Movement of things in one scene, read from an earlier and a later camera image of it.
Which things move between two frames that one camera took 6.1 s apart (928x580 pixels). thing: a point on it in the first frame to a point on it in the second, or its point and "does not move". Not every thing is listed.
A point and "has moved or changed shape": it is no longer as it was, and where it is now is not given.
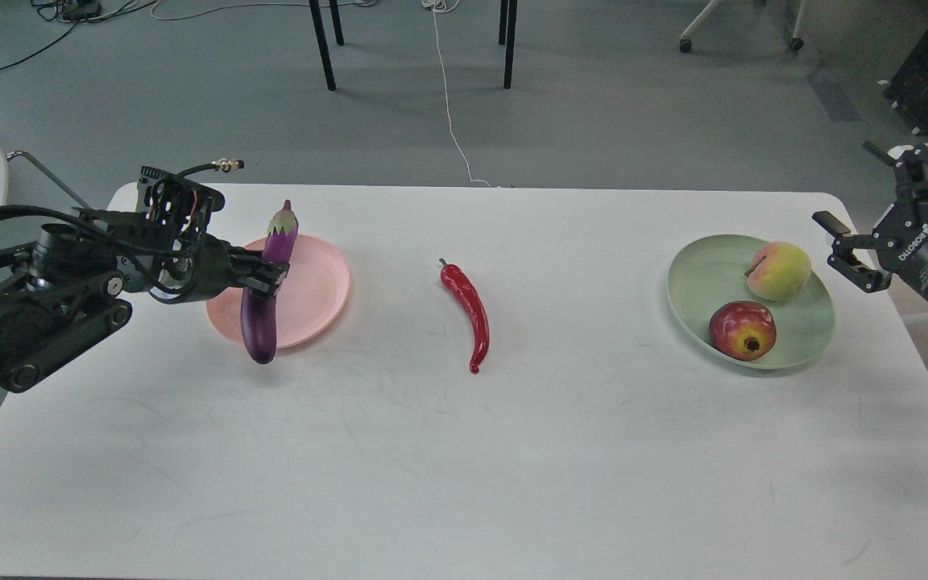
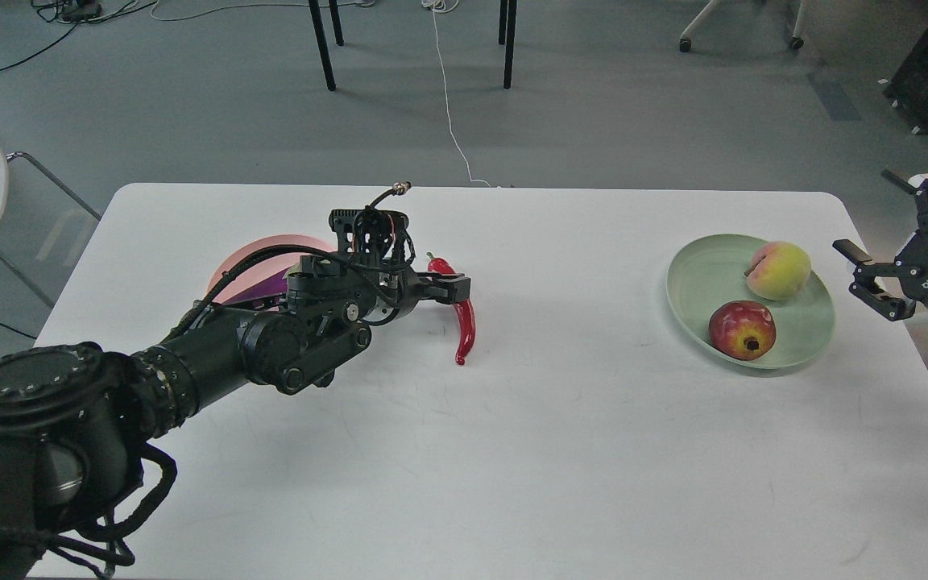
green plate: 706,272 does not move
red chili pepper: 454,277 has moved or changed shape
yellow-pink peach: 779,271 does not move
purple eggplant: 258,308 has moved or changed shape
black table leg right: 508,11 does not move
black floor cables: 72,11 does not move
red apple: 743,330 does not move
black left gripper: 208,265 to 403,289
